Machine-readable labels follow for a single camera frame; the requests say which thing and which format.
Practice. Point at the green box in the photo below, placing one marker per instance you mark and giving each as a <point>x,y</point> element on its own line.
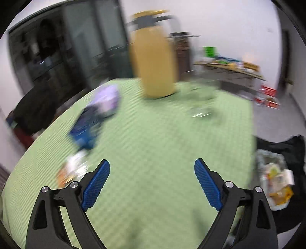
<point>210,51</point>

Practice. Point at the small orange packet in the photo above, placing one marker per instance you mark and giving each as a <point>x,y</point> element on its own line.
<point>62,176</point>

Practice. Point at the metal folding rack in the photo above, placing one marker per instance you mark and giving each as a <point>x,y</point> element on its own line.
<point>183,50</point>

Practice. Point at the red and white cartons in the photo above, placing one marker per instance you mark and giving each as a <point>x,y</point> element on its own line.
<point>269,92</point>

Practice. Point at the clear drinking glass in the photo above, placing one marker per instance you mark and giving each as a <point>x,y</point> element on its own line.
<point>203,100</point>

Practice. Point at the sliding glass door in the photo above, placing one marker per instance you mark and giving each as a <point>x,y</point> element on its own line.
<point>71,47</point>

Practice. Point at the black puffer jacket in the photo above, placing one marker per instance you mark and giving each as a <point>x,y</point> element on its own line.
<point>35,112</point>

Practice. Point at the red bag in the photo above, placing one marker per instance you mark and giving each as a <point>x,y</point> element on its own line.
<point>22,138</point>

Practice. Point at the green checked tablecloth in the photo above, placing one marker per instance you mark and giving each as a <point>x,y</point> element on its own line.
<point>155,143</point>

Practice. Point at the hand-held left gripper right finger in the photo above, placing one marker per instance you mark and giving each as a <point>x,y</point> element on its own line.
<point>208,184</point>

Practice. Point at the cluttered side table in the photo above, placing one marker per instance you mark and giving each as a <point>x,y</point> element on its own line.
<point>234,71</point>

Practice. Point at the crumpled clear plastic bag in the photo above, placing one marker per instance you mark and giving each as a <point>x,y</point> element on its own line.
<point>75,162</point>

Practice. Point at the row of hanging clothes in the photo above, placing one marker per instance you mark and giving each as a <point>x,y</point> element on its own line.
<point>45,31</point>

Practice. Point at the yellow thermos jug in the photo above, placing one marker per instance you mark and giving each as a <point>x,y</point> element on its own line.
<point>153,59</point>

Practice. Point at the trash bin with bag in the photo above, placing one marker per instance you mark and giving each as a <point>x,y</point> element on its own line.
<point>294,148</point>

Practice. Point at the blue box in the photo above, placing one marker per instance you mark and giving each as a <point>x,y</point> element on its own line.
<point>83,131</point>

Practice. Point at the purple tissue pack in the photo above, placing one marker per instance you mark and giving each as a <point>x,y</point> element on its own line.
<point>107,98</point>

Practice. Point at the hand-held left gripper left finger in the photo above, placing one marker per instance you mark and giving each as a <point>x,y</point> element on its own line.
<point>95,186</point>

